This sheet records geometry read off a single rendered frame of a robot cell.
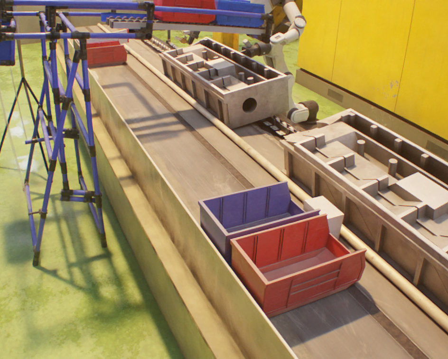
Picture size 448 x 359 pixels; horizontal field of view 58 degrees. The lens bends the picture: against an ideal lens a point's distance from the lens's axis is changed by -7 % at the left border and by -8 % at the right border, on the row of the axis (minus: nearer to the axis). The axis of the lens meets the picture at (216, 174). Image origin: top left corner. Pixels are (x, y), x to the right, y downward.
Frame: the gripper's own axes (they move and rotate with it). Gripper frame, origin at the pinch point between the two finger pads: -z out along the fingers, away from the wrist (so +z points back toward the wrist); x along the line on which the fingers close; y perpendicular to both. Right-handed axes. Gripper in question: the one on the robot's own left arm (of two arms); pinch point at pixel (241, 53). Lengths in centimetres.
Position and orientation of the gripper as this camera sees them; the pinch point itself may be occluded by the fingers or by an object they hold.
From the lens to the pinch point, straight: 270.5
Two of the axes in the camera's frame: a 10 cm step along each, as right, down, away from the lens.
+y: -1.2, -8.3, -5.5
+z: 9.0, -3.3, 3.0
